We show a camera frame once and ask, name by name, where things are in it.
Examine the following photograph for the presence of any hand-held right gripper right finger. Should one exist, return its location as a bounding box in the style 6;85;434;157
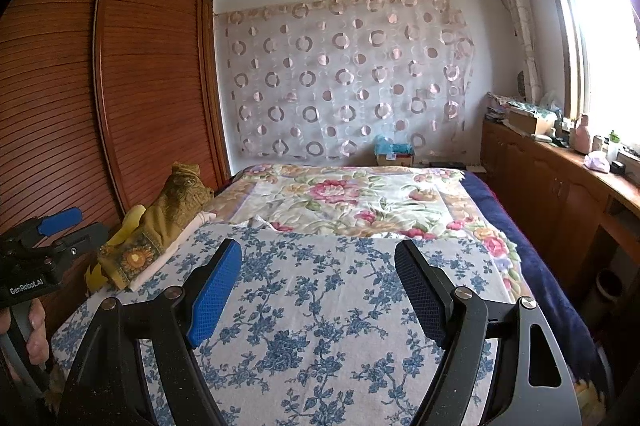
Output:
394;238;583;426

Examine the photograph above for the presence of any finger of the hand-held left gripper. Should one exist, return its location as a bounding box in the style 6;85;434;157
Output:
55;222;111;257
35;207;83;237

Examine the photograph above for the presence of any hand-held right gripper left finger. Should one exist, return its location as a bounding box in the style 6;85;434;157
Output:
57;238;243;426

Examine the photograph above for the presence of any olive patterned garment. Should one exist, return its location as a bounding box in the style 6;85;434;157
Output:
97;162;216;292

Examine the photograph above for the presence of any person's left hand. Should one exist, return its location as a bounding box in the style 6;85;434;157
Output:
25;297;52;368

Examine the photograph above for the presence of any navy blanket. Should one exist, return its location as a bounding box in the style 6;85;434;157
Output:
462;168;606;407

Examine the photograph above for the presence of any pink floral bedspread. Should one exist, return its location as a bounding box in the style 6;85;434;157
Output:
202;163;531;307

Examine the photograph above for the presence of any small cardboard box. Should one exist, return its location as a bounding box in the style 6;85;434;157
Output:
375;151;416;167

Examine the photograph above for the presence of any blue plastic bag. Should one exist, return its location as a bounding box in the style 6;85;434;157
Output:
375;133;416;157

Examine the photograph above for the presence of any long wooden cabinet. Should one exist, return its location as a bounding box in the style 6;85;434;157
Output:
480;118;640;307

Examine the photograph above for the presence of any wooden slatted wardrobe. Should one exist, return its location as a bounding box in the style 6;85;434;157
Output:
0;0;231;357

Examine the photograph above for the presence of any grey cylinder pot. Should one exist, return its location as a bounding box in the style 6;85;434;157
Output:
582;268;626;322

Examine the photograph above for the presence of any stack of books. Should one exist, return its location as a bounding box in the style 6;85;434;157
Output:
485;92;511;124

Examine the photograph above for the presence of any flat cardboard box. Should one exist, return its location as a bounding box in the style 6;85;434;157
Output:
507;108;556;137

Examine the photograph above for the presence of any pink crumpled cloth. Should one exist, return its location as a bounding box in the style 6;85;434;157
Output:
584;151;611;173

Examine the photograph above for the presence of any pink bottle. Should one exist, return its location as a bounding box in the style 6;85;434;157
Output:
570;113;593;154

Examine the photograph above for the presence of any circle print sheer curtain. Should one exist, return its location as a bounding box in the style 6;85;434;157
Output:
215;0;476;162

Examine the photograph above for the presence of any patterned window curtain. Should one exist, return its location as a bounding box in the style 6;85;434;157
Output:
492;0;546;104

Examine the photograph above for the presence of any window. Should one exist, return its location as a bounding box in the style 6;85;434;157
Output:
535;0;640;147

